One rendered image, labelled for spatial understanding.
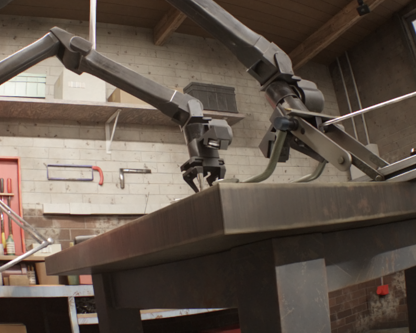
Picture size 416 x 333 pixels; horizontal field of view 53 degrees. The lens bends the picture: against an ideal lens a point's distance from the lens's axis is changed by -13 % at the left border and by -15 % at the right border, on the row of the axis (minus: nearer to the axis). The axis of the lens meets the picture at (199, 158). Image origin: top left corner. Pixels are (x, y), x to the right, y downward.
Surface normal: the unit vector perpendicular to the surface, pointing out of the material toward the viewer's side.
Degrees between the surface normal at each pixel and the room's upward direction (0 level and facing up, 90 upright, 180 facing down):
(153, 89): 81
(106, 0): 174
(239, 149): 90
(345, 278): 90
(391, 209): 90
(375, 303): 90
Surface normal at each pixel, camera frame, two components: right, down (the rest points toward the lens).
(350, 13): -0.86, -0.04
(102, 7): 0.17, 0.92
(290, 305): 0.50, -0.28
